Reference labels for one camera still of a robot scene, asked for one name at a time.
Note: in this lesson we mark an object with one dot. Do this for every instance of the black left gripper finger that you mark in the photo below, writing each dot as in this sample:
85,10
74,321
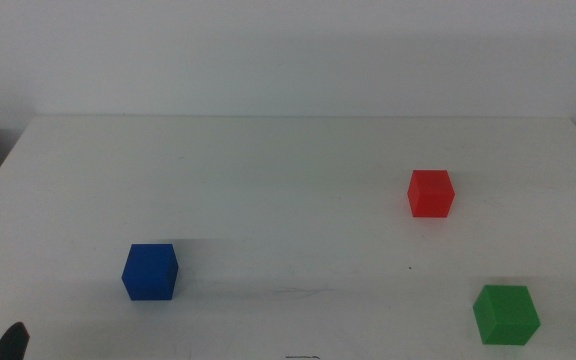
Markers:
12,345

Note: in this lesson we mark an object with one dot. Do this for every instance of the blue cube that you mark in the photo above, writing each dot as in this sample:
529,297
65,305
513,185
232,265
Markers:
149,274

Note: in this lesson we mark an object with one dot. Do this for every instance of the red cube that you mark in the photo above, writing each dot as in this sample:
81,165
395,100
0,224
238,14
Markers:
431,195

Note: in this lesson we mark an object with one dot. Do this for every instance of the green cube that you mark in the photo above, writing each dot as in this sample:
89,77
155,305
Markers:
507,316

